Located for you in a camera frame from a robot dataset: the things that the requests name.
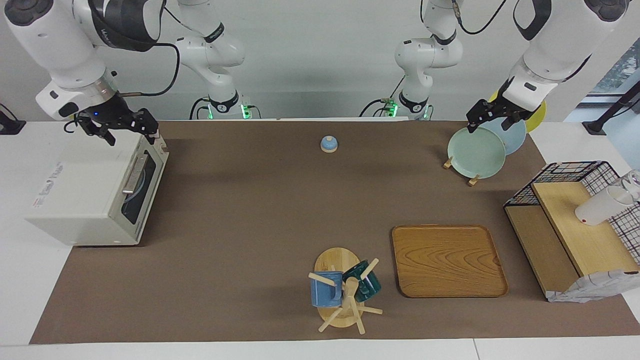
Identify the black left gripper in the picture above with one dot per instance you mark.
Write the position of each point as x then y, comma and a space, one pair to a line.
112, 115

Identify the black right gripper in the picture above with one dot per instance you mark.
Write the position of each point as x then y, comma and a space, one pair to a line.
500, 107

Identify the toaster oven glass door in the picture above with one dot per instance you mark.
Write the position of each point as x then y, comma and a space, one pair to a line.
150, 165

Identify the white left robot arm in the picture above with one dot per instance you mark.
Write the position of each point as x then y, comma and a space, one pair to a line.
555, 45

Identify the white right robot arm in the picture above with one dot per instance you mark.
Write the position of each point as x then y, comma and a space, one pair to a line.
55, 45

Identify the beige toaster oven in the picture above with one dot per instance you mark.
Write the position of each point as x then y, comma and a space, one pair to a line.
75, 200

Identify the light blue racked plate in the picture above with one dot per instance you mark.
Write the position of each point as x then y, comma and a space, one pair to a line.
515, 137

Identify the pale green plate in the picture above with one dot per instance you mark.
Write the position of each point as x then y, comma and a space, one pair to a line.
475, 152

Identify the yellow plate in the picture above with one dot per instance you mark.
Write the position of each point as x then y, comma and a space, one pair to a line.
539, 112

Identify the wooden plate rack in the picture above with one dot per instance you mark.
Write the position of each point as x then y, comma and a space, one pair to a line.
472, 181

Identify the black clamp stand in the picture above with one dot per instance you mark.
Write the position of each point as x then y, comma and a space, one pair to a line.
607, 112

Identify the white cup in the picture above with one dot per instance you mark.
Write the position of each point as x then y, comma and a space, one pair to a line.
597, 210

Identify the wooden serving tray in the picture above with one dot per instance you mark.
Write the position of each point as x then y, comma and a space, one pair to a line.
450, 260

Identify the wooden shelf box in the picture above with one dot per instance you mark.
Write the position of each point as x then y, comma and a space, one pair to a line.
585, 240

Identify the clear glass cup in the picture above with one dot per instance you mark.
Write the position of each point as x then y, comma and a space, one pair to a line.
634, 182

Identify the small blue white bell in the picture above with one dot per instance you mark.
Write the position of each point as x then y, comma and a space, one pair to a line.
328, 145

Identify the grey folded cloth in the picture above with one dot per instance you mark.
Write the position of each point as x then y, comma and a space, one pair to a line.
595, 287

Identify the brown table mat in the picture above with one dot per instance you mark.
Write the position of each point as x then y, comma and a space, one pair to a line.
300, 225

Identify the dark green mug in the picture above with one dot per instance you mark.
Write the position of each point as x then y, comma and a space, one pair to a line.
367, 285

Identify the wooden mug tree stand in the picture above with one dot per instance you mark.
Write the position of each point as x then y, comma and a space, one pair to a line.
337, 260

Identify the blue mug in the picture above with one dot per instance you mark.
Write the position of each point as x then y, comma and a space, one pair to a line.
325, 292

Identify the black desk mount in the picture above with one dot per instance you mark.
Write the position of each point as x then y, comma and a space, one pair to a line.
11, 126

